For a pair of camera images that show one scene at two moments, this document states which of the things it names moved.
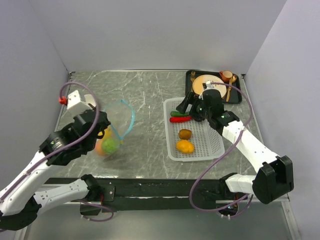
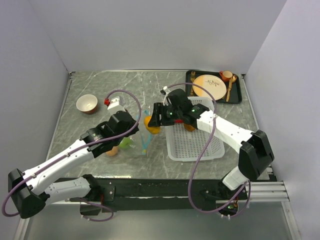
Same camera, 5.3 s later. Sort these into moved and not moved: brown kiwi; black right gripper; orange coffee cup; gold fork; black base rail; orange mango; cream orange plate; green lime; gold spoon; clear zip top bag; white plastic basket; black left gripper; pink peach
Moved: orange mango; brown kiwi; clear zip top bag; black left gripper; pink peach; black right gripper; green lime
Not moved: gold spoon; white plastic basket; orange coffee cup; cream orange plate; gold fork; black base rail
